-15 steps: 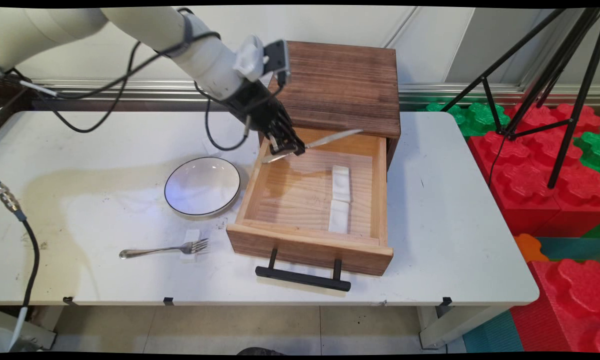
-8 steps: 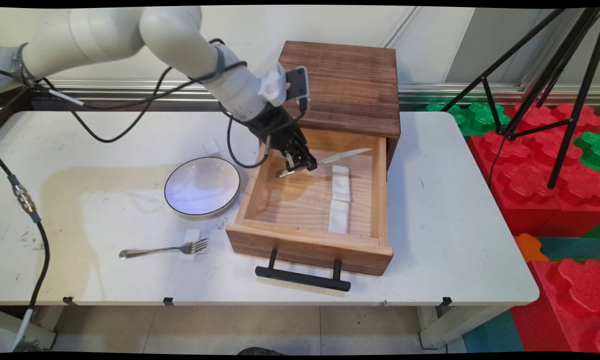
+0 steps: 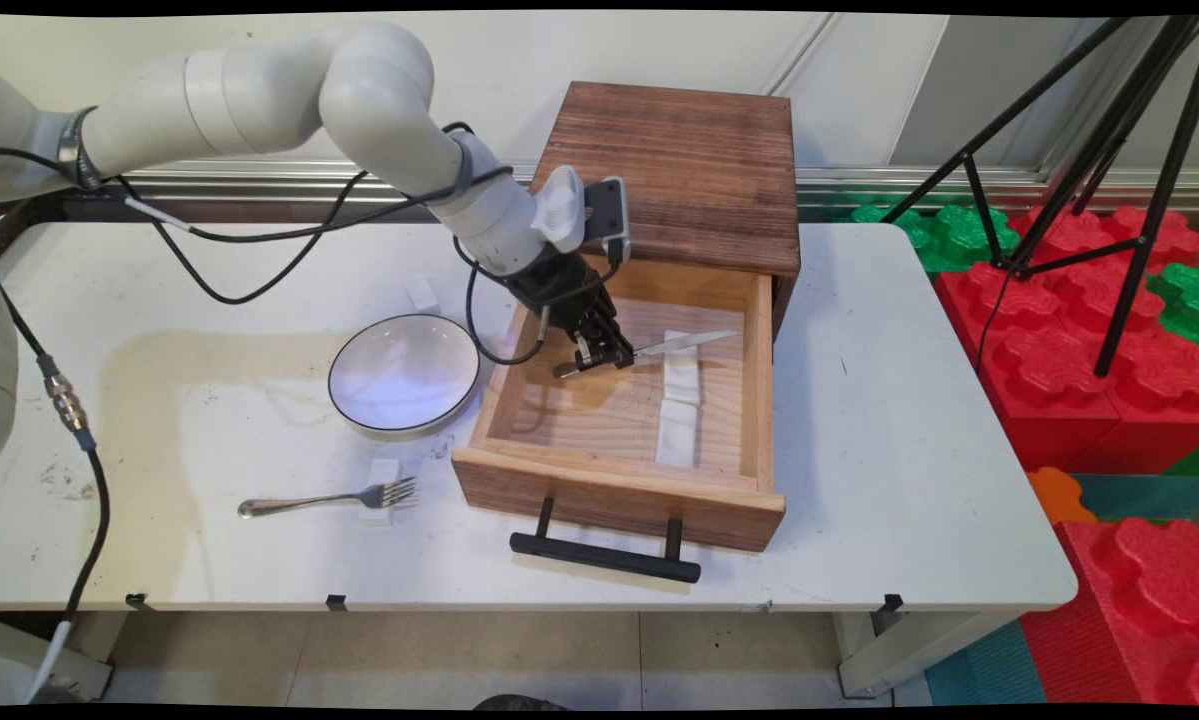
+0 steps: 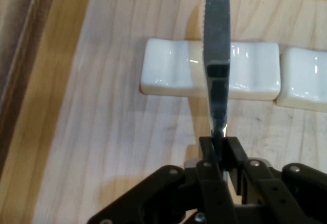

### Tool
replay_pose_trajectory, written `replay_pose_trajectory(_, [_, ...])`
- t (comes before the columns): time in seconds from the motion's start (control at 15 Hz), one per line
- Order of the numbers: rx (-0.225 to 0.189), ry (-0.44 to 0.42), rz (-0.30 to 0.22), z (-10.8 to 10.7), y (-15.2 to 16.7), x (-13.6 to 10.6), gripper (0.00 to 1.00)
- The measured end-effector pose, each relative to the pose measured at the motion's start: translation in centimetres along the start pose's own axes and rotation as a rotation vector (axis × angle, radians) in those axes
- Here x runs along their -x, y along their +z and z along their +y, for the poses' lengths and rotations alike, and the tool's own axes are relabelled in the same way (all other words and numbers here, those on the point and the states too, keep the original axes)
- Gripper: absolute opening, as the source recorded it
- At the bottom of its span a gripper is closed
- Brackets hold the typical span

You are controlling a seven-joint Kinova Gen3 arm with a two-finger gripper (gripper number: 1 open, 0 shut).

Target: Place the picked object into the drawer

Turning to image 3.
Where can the orange foam piece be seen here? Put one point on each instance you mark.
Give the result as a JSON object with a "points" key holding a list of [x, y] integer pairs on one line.
{"points": [[1059, 495]]}

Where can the silver fork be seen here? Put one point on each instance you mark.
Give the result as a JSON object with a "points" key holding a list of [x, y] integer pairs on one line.
{"points": [[299, 500]]}

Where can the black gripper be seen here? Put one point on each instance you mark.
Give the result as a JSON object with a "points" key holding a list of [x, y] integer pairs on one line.
{"points": [[564, 290]]}

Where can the white ribbed wrist mount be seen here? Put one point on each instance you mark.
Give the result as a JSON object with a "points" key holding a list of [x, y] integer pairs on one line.
{"points": [[561, 208]]}

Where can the silver wall rail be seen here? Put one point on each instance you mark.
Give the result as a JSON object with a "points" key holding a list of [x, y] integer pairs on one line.
{"points": [[859, 185]]}

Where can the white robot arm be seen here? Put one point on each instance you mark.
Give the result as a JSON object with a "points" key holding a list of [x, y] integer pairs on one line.
{"points": [[259, 100]]}

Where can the white plate with black rim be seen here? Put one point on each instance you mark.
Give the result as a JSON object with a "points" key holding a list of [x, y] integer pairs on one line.
{"points": [[404, 375]]}

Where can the silver table knife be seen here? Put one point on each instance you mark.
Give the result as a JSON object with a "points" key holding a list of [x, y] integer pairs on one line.
{"points": [[684, 344]]}

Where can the large red foam block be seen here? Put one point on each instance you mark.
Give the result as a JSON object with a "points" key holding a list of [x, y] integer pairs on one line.
{"points": [[1059, 380]]}

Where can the black tripod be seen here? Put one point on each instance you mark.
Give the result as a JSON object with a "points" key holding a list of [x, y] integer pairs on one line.
{"points": [[1149, 200]]}

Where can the black table clip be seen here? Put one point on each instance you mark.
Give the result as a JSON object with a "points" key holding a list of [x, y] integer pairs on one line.
{"points": [[890, 603], [336, 602], [139, 601]]}

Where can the dark wood cabinet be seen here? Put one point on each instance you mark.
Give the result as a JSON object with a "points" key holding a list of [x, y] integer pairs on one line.
{"points": [[699, 170]]}

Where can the white table leg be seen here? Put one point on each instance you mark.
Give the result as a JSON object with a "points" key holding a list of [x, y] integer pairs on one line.
{"points": [[899, 650], [79, 660]]}

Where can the green foam block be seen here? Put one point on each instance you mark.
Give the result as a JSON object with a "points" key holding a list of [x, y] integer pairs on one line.
{"points": [[1184, 300], [949, 235]]}

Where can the light wood drawer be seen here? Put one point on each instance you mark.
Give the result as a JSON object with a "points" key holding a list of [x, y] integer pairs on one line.
{"points": [[609, 500]]}

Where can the teal floor mat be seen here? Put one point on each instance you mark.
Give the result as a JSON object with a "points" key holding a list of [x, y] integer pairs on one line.
{"points": [[989, 670]]}

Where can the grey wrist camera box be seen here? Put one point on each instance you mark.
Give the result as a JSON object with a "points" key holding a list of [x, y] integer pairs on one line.
{"points": [[607, 215]]}

